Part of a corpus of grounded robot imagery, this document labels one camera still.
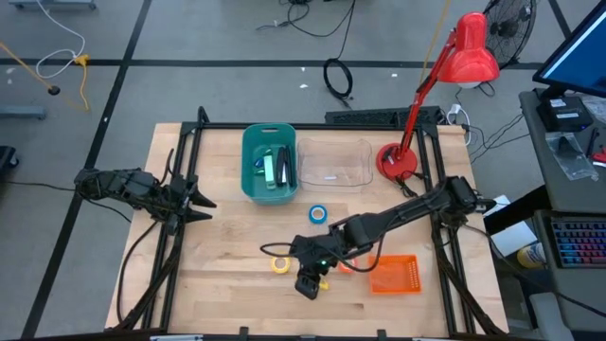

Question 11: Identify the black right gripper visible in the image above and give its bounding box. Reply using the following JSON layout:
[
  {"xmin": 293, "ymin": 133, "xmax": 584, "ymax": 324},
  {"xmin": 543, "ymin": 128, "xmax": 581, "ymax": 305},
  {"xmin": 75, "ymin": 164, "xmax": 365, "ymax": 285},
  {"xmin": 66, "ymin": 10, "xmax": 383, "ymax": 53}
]
[{"xmin": 289, "ymin": 232, "xmax": 335, "ymax": 301}]

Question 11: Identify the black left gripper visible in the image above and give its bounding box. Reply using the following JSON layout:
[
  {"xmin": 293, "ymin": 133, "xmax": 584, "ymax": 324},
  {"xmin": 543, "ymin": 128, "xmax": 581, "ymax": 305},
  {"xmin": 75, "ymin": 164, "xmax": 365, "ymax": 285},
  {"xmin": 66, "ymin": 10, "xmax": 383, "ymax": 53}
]
[{"xmin": 165, "ymin": 173, "xmax": 218, "ymax": 237}]

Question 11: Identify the blue tape roll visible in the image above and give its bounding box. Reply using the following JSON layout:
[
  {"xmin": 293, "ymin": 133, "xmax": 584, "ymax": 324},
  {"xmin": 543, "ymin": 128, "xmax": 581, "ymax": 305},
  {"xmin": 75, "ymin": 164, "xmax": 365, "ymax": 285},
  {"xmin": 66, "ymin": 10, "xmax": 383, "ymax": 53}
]
[{"xmin": 308, "ymin": 204, "xmax": 329, "ymax": 225}]

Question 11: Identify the yellow tape roll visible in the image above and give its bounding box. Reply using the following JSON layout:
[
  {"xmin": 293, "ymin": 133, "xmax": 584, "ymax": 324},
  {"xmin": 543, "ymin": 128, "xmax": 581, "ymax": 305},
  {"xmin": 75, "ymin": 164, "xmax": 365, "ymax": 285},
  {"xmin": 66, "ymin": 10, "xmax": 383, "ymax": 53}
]
[{"xmin": 269, "ymin": 255, "xmax": 292, "ymax": 275}]

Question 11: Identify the mint green stapler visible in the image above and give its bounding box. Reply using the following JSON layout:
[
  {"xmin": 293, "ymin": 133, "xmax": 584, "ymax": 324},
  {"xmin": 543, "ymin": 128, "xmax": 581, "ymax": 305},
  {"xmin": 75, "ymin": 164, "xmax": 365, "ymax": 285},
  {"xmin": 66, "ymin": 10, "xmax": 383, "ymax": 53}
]
[{"xmin": 262, "ymin": 153, "xmax": 277, "ymax": 190}]

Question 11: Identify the teal plastic bin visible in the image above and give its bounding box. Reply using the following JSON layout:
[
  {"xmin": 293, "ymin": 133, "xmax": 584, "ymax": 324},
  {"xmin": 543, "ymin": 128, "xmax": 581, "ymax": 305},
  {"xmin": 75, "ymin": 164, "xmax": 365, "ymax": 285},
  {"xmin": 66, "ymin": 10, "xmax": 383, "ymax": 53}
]
[{"xmin": 241, "ymin": 122, "xmax": 299, "ymax": 206}]

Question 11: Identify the orange mesh basket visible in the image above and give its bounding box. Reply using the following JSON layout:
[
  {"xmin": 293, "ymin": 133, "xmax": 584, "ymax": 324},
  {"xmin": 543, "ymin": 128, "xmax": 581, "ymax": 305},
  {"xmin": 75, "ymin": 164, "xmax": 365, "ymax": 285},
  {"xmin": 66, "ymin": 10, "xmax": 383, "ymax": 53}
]
[{"xmin": 366, "ymin": 254, "xmax": 422, "ymax": 296}]

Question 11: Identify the clear plastic tray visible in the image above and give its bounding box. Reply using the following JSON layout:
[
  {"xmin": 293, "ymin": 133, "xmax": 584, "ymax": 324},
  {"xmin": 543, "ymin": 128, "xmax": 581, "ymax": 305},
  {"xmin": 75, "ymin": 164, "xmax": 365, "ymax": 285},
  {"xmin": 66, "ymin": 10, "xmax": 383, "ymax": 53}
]
[{"xmin": 296, "ymin": 136, "xmax": 374, "ymax": 193}]

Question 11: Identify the black power strip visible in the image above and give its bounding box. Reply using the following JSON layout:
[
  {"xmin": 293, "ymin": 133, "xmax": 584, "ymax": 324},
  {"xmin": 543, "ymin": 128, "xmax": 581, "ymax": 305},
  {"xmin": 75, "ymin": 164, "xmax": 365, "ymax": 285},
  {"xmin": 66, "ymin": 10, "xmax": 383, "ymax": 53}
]
[{"xmin": 324, "ymin": 106, "xmax": 444, "ymax": 127}]

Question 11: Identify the black caster base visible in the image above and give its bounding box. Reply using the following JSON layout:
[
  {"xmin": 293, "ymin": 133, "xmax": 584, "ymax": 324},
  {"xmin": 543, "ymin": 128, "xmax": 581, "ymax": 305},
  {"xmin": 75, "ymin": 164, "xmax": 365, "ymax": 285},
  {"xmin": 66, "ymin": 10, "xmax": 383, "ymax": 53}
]
[{"xmin": 0, "ymin": 145, "xmax": 20, "ymax": 171}]

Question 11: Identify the white power adapter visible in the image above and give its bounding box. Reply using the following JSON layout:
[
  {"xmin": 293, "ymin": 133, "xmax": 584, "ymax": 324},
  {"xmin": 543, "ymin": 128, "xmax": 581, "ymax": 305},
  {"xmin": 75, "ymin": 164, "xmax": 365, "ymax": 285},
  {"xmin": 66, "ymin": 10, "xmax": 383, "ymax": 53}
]
[{"xmin": 446, "ymin": 102, "xmax": 472, "ymax": 146}]

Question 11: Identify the grey metal floor base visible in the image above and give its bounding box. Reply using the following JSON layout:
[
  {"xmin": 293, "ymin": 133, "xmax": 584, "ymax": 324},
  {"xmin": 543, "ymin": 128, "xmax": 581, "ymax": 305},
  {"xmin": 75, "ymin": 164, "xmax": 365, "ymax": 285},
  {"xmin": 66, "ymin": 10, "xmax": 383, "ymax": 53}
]
[
  {"xmin": 0, "ymin": 104, "xmax": 47, "ymax": 120},
  {"xmin": 9, "ymin": 0, "xmax": 98, "ymax": 10}
]

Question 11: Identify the white paper sheet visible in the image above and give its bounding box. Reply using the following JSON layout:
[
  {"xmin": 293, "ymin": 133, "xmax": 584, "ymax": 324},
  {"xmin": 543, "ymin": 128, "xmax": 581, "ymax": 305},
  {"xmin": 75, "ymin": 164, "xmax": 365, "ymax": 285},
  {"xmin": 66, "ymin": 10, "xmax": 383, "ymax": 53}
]
[{"xmin": 490, "ymin": 220, "xmax": 539, "ymax": 258}]

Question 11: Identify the yellow wipes container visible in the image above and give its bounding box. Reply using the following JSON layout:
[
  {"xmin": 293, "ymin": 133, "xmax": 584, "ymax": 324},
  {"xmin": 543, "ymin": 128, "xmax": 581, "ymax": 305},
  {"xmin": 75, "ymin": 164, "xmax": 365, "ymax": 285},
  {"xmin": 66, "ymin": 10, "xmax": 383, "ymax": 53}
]
[{"xmin": 516, "ymin": 242, "xmax": 546, "ymax": 270}]

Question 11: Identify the grey side desk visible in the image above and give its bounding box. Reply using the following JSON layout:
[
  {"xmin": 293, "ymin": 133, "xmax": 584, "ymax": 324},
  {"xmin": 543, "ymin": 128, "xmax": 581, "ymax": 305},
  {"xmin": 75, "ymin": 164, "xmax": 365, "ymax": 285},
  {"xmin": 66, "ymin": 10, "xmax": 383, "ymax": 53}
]
[{"xmin": 518, "ymin": 87, "xmax": 606, "ymax": 332}]

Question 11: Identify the red desk lamp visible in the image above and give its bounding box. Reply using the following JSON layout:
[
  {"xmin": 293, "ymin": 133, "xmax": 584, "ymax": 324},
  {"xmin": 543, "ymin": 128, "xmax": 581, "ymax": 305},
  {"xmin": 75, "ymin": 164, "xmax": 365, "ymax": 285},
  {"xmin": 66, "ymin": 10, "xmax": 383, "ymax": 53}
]
[{"xmin": 375, "ymin": 11, "xmax": 501, "ymax": 182}]

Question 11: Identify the backlit black keyboard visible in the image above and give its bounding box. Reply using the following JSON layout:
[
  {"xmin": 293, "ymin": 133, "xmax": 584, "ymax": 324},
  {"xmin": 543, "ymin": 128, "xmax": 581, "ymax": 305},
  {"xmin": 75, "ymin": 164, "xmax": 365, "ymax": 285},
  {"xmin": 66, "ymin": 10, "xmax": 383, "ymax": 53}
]
[{"xmin": 551, "ymin": 220, "xmax": 606, "ymax": 269}]

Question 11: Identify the clear plastic bag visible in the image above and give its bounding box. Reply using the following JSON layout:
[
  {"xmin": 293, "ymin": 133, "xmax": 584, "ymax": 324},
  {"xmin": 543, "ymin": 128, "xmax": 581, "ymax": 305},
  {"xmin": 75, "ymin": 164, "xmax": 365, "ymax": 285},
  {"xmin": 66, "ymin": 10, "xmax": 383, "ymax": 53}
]
[{"xmin": 544, "ymin": 131, "xmax": 598, "ymax": 181}]

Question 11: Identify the black mini computer box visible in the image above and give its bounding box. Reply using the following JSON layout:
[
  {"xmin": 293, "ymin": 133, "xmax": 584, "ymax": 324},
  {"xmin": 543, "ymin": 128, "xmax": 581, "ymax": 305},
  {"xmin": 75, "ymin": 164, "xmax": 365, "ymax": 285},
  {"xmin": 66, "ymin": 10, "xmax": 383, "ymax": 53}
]
[{"xmin": 535, "ymin": 96, "xmax": 594, "ymax": 133}]

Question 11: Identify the black floor fan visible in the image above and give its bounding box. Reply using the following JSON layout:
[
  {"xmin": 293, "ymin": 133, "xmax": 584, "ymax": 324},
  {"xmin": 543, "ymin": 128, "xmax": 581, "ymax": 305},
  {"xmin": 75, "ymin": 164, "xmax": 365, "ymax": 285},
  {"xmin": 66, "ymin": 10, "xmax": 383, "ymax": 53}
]
[{"xmin": 482, "ymin": 0, "xmax": 539, "ymax": 71}]

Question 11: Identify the black computer monitor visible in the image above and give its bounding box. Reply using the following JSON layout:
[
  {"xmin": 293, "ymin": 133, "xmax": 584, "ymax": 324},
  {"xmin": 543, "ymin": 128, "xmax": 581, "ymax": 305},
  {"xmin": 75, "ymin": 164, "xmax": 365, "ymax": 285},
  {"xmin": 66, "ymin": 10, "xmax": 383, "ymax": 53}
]
[{"xmin": 532, "ymin": 0, "xmax": 606, "ymax": 99}]

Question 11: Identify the black aluminium table frame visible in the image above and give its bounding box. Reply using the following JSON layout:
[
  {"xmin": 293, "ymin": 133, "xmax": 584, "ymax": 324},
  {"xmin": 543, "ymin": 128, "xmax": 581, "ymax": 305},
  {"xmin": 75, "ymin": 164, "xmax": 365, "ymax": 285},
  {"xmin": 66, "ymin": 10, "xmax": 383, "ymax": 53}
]
[{"xmin": 113, "ymin": 106, "xmax": 510, "ymax": 341}]

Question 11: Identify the coiled black floor cable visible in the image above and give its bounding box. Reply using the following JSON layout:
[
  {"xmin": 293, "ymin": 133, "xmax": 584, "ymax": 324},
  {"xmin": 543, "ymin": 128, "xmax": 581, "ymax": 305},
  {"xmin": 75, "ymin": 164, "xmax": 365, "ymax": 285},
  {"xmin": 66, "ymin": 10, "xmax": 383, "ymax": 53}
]
[{"xmin": 322, "ymin": 0, "xmax": 357, "ymax": 103}]

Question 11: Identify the yellow cord with black end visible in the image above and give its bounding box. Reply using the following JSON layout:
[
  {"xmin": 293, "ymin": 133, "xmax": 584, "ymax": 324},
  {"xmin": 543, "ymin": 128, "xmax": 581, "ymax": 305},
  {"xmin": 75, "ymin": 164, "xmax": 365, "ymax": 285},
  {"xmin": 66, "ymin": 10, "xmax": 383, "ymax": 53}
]
[{"xmin": 0, "ymin": 42, "xmax": 62, "ymax": 98}]

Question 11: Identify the yellow extension cable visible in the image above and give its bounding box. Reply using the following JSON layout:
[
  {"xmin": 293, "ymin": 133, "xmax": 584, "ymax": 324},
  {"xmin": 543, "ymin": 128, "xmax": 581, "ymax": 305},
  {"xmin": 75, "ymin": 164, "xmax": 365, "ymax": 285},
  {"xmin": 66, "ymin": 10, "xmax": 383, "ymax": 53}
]
[{"xmin": 73, "ymin": 53, "xmax": 92, "ymax": 113}]

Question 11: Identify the white floor cable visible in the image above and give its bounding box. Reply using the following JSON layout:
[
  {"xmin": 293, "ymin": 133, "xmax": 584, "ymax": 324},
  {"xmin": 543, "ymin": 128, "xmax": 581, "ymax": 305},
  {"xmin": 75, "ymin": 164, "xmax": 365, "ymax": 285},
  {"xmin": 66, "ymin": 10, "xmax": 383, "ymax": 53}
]
[{"xmin": 35, "ymin": 0, "xmax": 86, "ymax": 81}]

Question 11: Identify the loose black floor cable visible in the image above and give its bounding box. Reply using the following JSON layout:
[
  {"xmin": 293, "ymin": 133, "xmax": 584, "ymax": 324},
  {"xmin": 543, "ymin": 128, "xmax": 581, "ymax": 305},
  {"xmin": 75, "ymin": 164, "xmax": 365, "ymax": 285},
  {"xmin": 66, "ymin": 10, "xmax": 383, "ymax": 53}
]
[{"xmin": 255, "ymin": 0, "xmax": 357, "ymax": 39}]

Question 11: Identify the thin yellow hanging cord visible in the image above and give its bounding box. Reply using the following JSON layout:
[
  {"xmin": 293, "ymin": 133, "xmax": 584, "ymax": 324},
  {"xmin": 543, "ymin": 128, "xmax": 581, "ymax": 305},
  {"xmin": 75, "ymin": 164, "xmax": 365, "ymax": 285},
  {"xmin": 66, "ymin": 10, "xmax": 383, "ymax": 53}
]
[{"xmin": 419, "ymin": 0, "xmax": 454, "ymax": 86}]

